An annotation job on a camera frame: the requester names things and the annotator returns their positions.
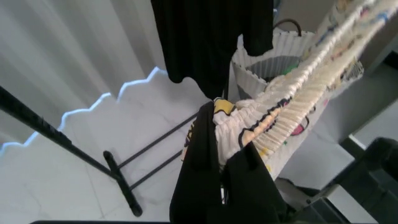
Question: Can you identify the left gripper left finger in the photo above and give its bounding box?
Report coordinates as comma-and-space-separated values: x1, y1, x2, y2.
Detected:
169, 101, 224, 223

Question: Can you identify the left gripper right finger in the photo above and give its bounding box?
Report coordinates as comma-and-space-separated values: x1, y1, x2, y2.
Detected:
214, 141, 289, 223

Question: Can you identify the cream printed garment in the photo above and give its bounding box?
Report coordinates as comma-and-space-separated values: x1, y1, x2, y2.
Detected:
182, 0, 398, 182

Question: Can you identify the black garment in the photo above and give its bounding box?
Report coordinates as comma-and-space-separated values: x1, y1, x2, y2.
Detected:
150, 0, 275, 100

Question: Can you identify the black clothes rack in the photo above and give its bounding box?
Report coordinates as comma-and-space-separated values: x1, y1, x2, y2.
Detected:
0, 85, 230, 218

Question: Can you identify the white laundry basket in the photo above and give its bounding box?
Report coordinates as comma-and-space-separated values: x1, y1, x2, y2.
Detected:
231, 18, 364, 101

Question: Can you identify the white curtain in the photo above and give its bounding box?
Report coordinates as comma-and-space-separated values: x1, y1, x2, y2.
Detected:
0, 0, 170, 150

